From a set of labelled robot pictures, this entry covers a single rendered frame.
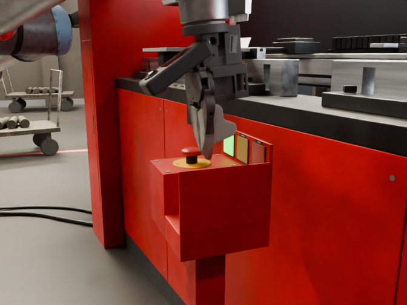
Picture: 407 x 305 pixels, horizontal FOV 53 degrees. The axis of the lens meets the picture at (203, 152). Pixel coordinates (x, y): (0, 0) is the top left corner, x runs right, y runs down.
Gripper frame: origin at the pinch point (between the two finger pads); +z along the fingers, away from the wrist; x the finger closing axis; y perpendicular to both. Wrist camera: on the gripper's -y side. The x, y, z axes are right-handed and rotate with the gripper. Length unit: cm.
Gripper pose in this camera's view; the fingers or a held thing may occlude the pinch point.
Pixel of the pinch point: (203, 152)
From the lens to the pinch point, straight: 66.8
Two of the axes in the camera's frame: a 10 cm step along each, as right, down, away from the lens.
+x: -3.5, -2.1, 9.1
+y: 9.3, -1.7, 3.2
